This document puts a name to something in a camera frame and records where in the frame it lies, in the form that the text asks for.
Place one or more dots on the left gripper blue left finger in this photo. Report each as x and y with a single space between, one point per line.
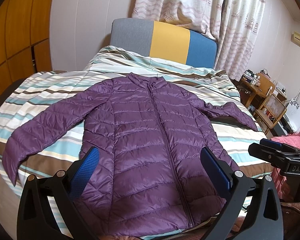
35 217

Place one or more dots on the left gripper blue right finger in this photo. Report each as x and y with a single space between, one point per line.
264 216

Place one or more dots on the purple quilted down jacket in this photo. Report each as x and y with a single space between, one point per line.
149 133

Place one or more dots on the pink blanket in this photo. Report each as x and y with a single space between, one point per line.
280 182

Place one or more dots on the wooden rattan chair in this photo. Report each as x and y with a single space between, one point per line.
270 111

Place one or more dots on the wooden desk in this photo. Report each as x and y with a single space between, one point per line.
255 94

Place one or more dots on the striped bed duvet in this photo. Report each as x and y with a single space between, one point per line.
42 90

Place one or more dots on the patterned pink white curtain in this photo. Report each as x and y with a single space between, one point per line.
233 24

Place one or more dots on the grey yellow blue headboard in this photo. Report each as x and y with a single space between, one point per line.
164 41

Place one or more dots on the wooden wardrobe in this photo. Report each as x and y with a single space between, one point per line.
24 40

